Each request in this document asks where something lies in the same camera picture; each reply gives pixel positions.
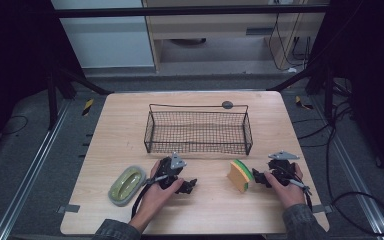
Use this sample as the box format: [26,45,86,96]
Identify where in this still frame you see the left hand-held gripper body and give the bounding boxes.
[154,152,188,191]

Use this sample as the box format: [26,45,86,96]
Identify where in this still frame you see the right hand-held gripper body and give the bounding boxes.
[268,150,300,187]

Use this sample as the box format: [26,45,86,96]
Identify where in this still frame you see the yellow and green sponge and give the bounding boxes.
[226,158,254,194]

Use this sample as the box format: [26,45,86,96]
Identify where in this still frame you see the black wire basket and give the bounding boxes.
[143,103,254,157]

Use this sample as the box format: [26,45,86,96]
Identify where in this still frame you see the person's left hand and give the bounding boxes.
[139,160,185,218]

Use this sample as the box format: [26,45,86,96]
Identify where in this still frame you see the person's right hand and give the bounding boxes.
[264,162,306,210]

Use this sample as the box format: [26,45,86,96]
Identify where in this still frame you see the grey tape strip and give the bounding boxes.
[57,204,81,214]
[311,204,334,214]

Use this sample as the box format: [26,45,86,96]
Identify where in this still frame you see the yellow and black floor tape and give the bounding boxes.
[294,95,314,111]
[81,98,95,117]

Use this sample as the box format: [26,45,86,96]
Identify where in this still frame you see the black metal stand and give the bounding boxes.
[45,63,114,132]
[266,61,335,125]

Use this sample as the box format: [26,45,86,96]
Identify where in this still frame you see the white cabinet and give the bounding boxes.
[51,0,156,69]

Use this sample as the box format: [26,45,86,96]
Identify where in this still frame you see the light wooden desk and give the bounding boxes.
[141,0,331,73]

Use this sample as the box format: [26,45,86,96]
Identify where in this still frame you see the right hand-held gripper cable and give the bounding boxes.
[288,178,314,212]

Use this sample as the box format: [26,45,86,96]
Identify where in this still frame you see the hand-held gripper cable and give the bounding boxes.
[288,178,314,212]
[130,174,164,219]

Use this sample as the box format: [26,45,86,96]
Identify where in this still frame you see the left hand-held gripper cable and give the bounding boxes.
[130,174,164,219]

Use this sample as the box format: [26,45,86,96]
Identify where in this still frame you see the long black floor cable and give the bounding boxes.
[293,99,384,236]

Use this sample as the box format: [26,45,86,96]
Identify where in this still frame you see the metal floor rail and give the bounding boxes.
[0,99,72,240]
[309,96,384,240]

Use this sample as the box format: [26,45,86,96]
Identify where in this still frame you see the black hanging desk cables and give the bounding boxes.
[267,12,314,73]

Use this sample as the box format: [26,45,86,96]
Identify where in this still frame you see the thin black floor cable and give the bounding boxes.
[0,114,30,137]

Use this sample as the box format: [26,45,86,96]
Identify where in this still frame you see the black horizontal frame bar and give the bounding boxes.
[51,4,331,19]

